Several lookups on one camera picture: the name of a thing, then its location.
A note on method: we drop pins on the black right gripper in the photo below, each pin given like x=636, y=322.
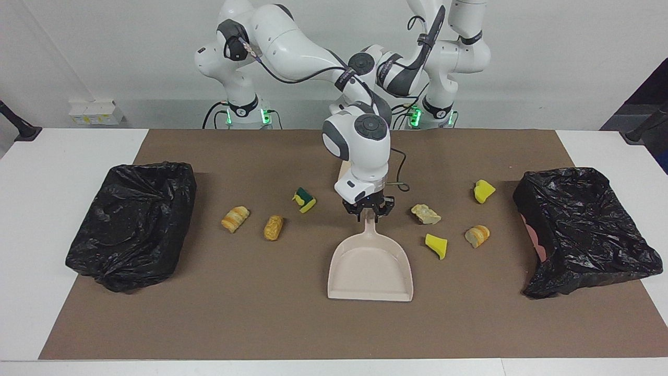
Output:
x=368, y=201

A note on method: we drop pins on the beige hand brush black bristles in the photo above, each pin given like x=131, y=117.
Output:
x=343, y=171

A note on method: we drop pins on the pale foam lump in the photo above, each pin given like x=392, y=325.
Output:
x=425, y=214

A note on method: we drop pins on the beige plastic dustpan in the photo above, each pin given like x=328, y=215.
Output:
x=370, y=271

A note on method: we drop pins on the green and yellow sponge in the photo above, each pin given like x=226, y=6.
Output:
x=304, y=200

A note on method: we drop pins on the notched yellow sponge piece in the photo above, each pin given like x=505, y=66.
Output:
x=437, y=246

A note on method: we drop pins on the golden brown bread toy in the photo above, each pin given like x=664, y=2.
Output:
x=273, y=228

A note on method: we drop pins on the striped bread roll toy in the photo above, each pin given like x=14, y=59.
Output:
x=235, y=219
x=477, y=236

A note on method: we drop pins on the chunky yellow sponge piece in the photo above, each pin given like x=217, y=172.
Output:
x=484, y=191

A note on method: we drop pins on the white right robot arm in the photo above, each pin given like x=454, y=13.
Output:
x=292, y=42

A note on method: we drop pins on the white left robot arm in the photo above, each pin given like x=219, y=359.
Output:
x=459, y=57

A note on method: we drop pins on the pink bin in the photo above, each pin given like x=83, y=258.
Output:
x=537, y=243

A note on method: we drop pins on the black trash bag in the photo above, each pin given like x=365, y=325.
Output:
x=589, y=235
x=135, y=250

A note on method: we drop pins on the brown table mat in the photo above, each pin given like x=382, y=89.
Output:
x=334, y=324

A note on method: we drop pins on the white power strip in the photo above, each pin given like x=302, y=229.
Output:
x=94, y=115

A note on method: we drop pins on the black camera stand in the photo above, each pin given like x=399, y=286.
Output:
x=642, y=130
x=23, y=130

